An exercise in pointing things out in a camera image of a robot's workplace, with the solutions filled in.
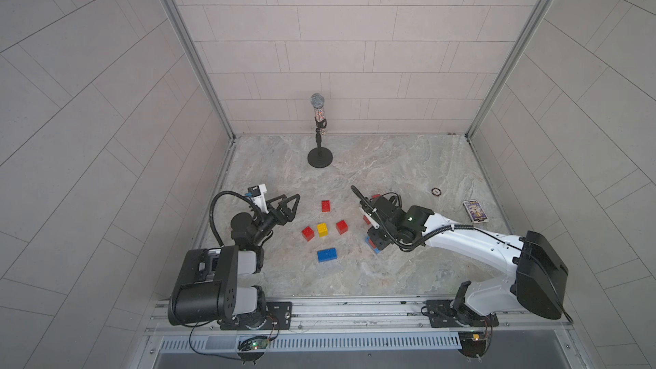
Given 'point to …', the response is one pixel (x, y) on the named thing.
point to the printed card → (475, 211)
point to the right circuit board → (473, 344)
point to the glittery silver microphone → (317, 102)
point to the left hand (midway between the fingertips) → (296, 197)
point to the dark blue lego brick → (327, 254)
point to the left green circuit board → (251, 348)
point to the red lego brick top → (325, 206)
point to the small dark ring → (434, 189)
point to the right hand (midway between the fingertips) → (373, 236)
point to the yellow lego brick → (322, 229)
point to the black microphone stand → (319, 157)
